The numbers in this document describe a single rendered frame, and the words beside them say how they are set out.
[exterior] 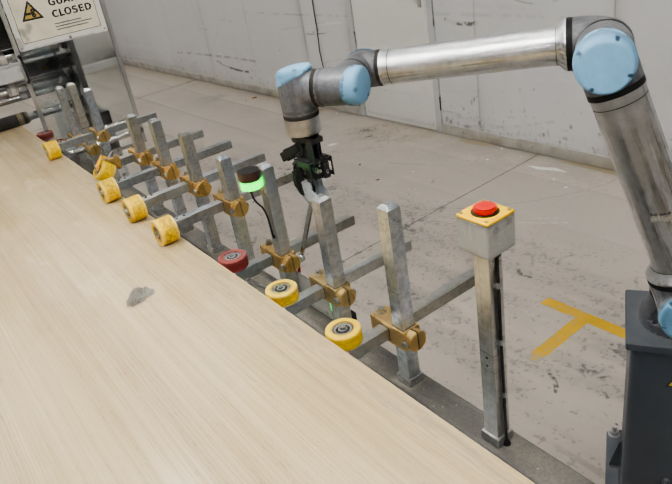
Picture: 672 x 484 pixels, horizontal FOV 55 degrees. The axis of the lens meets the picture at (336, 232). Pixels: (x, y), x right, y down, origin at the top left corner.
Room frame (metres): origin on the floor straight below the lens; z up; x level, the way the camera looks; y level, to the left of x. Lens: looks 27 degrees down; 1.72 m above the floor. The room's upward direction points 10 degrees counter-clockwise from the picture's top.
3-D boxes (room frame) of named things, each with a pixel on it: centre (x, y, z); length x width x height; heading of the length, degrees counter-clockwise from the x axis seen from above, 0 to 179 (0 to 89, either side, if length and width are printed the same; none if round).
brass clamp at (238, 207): (1.83, 0.30, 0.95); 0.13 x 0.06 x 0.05; 33
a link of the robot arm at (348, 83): (1.52, -0.07, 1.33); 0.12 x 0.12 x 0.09; 66
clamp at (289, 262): (1.62, 0.17, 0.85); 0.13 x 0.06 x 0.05; 33
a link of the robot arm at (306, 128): (1.56, 0.03, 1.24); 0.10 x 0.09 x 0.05; 123
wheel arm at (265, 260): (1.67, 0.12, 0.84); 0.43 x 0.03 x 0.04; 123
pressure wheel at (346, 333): (1.14, 0.02, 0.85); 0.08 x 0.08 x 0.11
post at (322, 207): (1.39, 0.02, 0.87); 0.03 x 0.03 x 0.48; 33
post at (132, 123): (2.44, 0.69, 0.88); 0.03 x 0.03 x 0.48; 33
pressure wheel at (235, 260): (1.56, 0.29, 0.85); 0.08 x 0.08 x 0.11
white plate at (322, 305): (1.59, 0.12, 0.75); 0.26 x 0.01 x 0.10; 33
